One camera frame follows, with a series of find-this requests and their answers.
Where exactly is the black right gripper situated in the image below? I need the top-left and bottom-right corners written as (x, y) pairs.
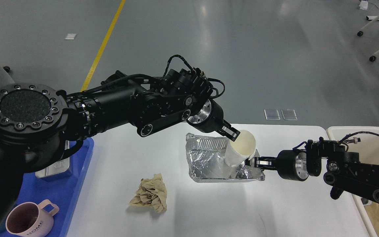
top-left (245, 150), bottom-right (309, 181)

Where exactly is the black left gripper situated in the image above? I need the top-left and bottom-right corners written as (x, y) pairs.
top-left (187, 99), bottom-right (240, 142)

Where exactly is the white paper cup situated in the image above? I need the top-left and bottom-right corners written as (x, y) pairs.
top-left (224, 130), bottom-right (257, 168)

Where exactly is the aluminium foil tray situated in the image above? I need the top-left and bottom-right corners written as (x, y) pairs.
top-left (186, 133), bottom-right (265, 183)

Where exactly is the brown paper napkin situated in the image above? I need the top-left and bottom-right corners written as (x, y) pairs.
top-left (128, 173), bottom-right (167, 213)

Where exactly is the stainless steel rectangular container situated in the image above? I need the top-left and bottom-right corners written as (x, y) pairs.
top-left (35, 157), bottom-right (73, 182)

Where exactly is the pink HOME mug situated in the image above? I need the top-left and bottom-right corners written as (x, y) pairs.
top-left (5, 199), bottom-right (59, 237)

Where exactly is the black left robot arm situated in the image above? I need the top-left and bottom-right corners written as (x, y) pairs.
top-left (0, 55), bottom-right (240, 225)

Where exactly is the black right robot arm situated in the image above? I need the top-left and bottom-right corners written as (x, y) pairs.
top-left (244, 131), bottom-right (379, 204)

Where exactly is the left clear floor plate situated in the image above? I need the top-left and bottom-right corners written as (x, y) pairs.
top-left (264, 109), bottom-right (280, 120)

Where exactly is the clear floor plate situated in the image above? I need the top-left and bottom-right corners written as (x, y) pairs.
top-left (280, 109), bottom-right (298, 120)
top-left (264, 109), bottom-right (280, 120)

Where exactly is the right clear floor plate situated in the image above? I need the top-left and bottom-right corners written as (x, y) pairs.
top-left (280, 109), bottom-right (298, 120)

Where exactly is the white plastic bin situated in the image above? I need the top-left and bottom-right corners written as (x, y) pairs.
top-left (326, 126), bottom-right (379, 237)

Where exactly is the blue plastic tray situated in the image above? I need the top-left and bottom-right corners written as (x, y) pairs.
top-left (15, 138), bottom-right (94, 237)

